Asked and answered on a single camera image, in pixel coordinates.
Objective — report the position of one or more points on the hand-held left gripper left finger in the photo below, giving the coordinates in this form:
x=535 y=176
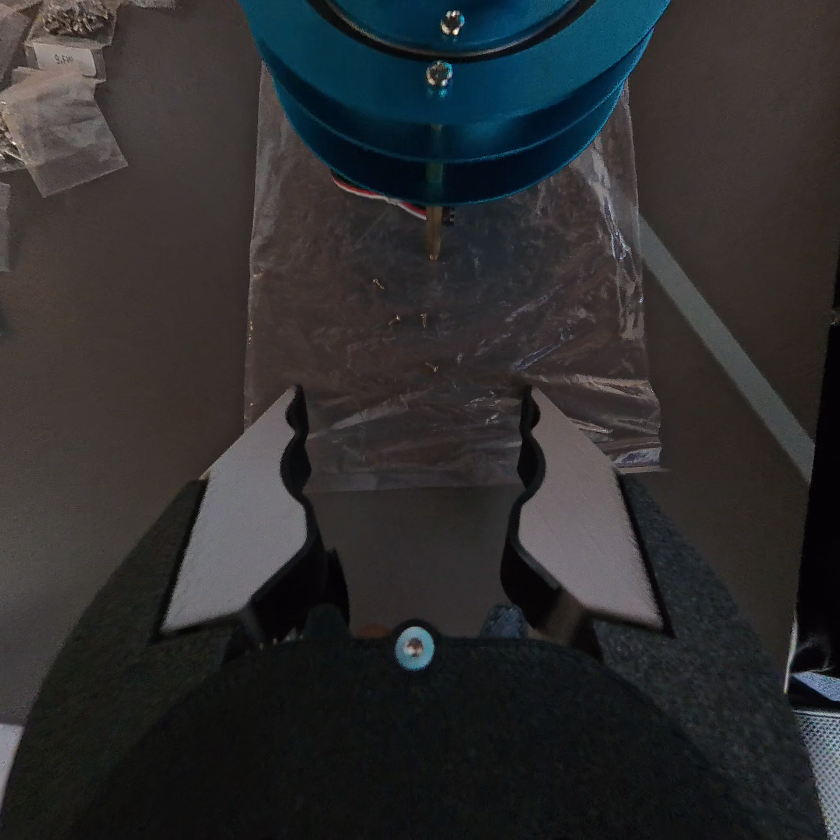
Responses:
x=243 y=525

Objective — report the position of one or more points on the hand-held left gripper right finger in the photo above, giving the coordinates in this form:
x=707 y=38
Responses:
x=584 y=544

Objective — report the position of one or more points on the blue toy robot arm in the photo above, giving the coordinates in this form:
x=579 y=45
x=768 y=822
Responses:
x=459 y=118

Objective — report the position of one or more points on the large clear plastic bag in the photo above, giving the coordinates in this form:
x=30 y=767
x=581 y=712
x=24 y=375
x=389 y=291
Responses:
x=459 y=407

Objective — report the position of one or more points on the pile of small hardware bags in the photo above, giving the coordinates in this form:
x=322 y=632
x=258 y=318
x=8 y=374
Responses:
x=59 y=131

